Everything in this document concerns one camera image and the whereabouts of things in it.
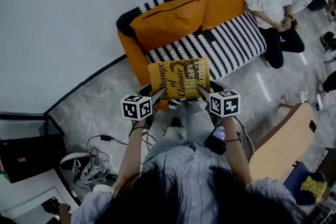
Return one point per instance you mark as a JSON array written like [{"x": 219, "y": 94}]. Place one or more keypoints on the yellow book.
[{"x": 178, "y": 78}]

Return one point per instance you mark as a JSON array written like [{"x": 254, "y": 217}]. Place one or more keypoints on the person's left forearm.
[{"x": 128, "y": 154}]

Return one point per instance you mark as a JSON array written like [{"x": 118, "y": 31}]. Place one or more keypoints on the person's black shoe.
[{"x": 176, "y": 122}]

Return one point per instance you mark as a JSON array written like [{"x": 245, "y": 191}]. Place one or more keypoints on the orange cushion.
[
  {"x": 223, "y": 2},
  {"x": 168, "y": 23}
]

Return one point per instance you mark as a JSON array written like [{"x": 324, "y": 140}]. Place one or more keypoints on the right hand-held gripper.
[{"x": 225, "y": 103}]

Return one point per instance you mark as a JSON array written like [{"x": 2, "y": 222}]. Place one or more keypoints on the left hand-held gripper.
[{"x": 135, "y": 108}]

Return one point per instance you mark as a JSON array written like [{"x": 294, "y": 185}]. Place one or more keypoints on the black phone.
[{"x": 312, "y": 126}]

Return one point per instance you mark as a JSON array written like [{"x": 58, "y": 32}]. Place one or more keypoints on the blue chair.
[{"x": 296, "y": 178}]

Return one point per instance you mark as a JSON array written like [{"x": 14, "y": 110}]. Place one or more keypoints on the yellow cloth bundle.
[{"x": 313, "y": 186}]

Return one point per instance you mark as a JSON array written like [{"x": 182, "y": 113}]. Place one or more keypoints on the black power adapter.
[{"x": 105, "y": 138}]

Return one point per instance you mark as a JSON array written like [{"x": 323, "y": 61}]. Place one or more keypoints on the black wrist band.
[
  {"x": 232, "y": 140},
  {"x": 137, "y": 128}
]

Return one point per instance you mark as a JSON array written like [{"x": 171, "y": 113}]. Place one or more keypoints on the wooden coffee table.
[{"x": 283, "y": 144}]

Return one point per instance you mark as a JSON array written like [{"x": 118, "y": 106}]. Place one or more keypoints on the person's right forearm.
[{"x": 236, "y": 157}]

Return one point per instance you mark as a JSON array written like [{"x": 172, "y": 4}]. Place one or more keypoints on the white rounded floor device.
[{"x": 71, "y": 161}]

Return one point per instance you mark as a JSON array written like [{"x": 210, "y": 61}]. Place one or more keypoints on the black cabinet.
[{"x": 31, "y": 154}]

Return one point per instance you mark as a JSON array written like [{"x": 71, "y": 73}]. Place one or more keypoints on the light jeans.
[{"x": 194, "y": 123}]

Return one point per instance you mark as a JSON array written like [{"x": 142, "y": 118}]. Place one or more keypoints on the black waist pouch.
[{"x": 216, "y": 143}]

